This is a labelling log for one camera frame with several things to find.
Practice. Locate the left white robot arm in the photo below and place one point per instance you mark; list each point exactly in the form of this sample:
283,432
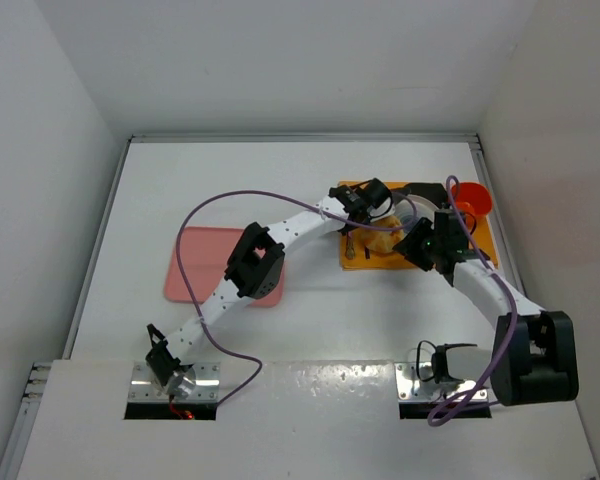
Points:
255,265

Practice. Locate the white plastic plate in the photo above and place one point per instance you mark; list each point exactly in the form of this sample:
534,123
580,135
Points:
409,209

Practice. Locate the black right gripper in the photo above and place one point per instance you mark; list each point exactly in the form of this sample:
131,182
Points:
410,245

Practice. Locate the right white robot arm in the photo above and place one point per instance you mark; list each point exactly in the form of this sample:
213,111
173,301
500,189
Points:
534,355

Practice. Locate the golden knotted bread roll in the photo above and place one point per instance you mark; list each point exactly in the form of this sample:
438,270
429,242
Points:
383,242

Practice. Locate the pink plastic tray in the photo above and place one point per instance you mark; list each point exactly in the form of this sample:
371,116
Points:
204,255

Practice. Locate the purple metallic spoon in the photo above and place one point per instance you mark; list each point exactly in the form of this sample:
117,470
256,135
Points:
350,247

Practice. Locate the metal base plate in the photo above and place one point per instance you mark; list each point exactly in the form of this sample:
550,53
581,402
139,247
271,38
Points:
198,384
414,386

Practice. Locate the orange plastic cup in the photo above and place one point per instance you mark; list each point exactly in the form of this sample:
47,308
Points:
474,195

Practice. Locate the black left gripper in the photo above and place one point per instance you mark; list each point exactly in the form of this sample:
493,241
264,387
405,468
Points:
353,220

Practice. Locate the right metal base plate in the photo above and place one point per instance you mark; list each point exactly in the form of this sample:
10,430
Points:
414,386

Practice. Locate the orange placemat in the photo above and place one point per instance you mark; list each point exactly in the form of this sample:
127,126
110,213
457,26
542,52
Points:
480,229

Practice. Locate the aluminium table frame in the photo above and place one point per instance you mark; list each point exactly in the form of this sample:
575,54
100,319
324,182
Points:
325,405

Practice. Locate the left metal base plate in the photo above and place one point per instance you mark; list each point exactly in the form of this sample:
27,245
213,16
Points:
198,384

